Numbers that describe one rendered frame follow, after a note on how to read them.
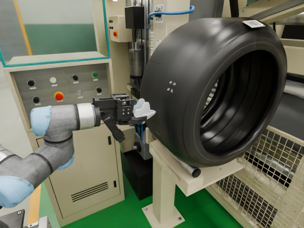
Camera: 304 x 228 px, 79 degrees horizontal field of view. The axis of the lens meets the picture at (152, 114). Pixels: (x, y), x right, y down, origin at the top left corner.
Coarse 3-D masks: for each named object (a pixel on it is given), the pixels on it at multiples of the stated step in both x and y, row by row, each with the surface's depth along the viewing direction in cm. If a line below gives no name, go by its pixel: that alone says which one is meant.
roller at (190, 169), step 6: (156, 138) 102; (162, 144) 96; (168, 150) 92; (174, 156) 88; (180, 162) 84; (186, 168) 81; (192, 168) 78; (198, 168) 78; (192, 174) 77; (198, 174) 78
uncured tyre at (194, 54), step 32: (192, 32) 60; (224, 32) 54; (256, 32) 56; (192, 64) 53; (224, 64) 54; (256, 64) 86; (160, 96) 61; (192, 96) 54; (224, 96) 104; (256, 96) 91; (160, 128) 65; (192, 128) 59; (224, 128) 99; (256, 128) 82; (192, 160) 68; (224, 160) 76
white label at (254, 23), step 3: (243, 21) 56; (246, 21) 56; (249, 21) 56; (252, 21) 57; (255, 21) 57; (249, 24) 55; (252, 24) 55; (255, 24) 55; (258, 24) 56; (261, 24) 56; (252, 27) 54; (255, 27) 54
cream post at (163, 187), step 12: (156, 0) 87; (168, 0) 80; (180, 0) 83; (156, 24) 92; (168, 24) 85; (180, 24) 88; (156, 36) 94; (156, 168) 131; (156, 180) 136; (168, 180) 132; (156, 192) 141; (168, 192) 137; (156, 204) 147; (168, 204) 144; (156, 216) 153; (168, 216) 151
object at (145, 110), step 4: (144, 104) 59; (148, 104) 60; (144, 108) 60; (148, 108) 61; (136, 112) 59; (140, 112) 60; (144, 112) 60; (148, 112) 61; (152, 112) 63; (136, 116) 59; (140, 116) 59; (148, 116) 61
